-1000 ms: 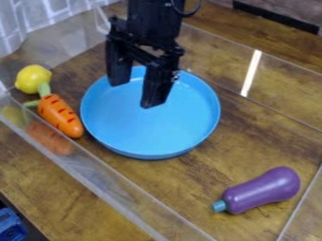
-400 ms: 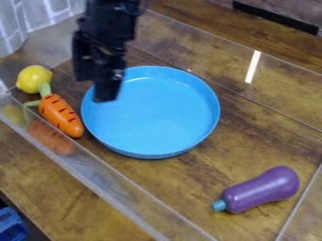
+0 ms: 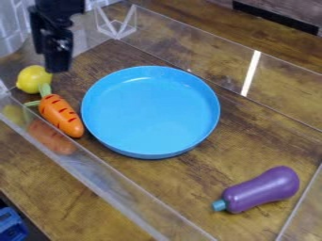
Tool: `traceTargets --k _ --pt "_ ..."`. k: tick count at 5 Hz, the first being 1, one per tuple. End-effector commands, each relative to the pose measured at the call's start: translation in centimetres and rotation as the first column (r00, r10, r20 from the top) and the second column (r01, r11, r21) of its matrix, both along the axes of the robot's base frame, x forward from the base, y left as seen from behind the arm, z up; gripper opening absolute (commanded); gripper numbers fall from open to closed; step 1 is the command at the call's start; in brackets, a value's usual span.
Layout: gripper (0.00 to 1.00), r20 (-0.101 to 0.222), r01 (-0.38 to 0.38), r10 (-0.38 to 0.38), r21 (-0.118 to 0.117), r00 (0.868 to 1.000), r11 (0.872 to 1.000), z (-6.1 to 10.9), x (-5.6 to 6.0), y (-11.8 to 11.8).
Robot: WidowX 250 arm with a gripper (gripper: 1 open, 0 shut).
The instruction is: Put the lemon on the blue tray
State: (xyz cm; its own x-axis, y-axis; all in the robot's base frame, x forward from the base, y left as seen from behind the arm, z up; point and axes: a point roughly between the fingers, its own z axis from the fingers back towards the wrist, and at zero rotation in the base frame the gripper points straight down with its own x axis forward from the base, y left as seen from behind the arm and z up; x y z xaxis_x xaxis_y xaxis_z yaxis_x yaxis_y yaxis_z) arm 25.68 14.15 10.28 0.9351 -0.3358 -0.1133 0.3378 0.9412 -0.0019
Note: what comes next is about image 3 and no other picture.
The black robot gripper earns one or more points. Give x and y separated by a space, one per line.
54 13

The yellow toy lemon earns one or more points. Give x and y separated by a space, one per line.
31 77

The blue round tray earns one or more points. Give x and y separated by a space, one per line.
150 112

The orange toy carrot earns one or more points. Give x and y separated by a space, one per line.
57 111

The blue plastic crate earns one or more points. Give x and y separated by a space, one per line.
13 227

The purple toy eggplant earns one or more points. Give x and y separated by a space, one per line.
274 185

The clear acrylic corner bracket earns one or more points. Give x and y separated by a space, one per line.
114 28

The clear acrylic barrier wall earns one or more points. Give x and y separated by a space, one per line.
98 196

